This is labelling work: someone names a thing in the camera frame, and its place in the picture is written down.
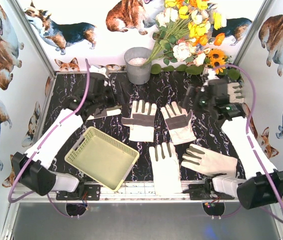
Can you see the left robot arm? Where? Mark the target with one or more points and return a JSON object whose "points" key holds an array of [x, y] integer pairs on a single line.
{"points": [[31, 168]]}

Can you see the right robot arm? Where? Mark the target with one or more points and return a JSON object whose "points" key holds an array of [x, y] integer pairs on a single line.
{"points": [[251, 178]]}

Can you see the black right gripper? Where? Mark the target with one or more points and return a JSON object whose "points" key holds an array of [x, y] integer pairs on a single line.
{"points": [[190, 97]]}

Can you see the front centre white glove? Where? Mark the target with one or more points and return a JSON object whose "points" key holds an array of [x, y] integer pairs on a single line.
{"points": [[166, 169]]}

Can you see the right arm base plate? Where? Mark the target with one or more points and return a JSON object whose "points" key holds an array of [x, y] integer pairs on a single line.
{"points": [[205, 191]]}

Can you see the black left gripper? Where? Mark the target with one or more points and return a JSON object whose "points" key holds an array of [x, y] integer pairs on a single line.
{"points": [[97, 110]]}

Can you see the white green work glove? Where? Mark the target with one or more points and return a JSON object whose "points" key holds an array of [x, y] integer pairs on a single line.
{"points": [[141, 122]]}

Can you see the grey bucket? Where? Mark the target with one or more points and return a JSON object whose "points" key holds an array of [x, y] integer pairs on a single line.
{"points": [[137, 66]]}

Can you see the artificial flower bouquet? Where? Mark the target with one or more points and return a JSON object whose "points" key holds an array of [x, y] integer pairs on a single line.
{"points": [[190, 32]]}

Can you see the yellow-green storage basket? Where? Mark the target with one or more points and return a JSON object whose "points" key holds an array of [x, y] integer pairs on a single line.
{"points": [[103, 158]]}

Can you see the far left work glove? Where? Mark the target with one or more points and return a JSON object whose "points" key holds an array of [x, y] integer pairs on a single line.
{"points": [[107, 112]]}

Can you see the front right white glove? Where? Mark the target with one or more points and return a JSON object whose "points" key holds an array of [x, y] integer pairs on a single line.
{"points": [[208, 162]]}

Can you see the work glove with grey band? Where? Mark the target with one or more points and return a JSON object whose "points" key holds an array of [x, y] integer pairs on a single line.
{"points": [[179, 123]]}

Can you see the far right work glove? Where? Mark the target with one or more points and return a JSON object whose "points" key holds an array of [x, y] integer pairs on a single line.
{"points": [[234, 91]]}

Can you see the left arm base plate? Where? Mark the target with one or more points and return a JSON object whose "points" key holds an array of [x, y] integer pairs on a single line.
{"points": [[89, 192]]}

